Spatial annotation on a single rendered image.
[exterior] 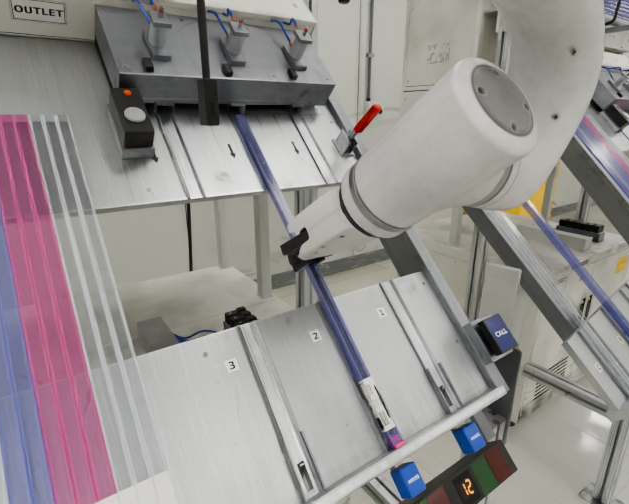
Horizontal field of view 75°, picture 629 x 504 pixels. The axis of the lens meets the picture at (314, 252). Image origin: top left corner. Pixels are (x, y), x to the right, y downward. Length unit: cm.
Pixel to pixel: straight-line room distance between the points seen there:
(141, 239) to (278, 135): 172
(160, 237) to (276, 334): 190
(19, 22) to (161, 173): 27
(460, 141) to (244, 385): 32
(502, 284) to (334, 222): 49
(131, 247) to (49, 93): 173
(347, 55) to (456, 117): 257
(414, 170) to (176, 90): 40
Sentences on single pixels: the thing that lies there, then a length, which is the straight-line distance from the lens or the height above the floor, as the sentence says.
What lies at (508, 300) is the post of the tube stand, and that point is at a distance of 84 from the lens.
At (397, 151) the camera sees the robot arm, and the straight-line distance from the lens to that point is 34.
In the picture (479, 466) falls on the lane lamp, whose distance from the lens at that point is 62.
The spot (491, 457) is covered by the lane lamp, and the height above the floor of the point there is 66.
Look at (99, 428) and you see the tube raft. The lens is 43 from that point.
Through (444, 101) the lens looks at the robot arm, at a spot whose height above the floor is 109.
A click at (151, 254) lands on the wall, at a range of 237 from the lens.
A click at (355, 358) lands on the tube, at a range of 51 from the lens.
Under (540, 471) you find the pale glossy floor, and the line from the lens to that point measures 166.
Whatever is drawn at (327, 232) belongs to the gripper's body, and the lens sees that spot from 42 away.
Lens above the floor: 108
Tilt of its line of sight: 18 degrees down
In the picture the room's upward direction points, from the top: straight up
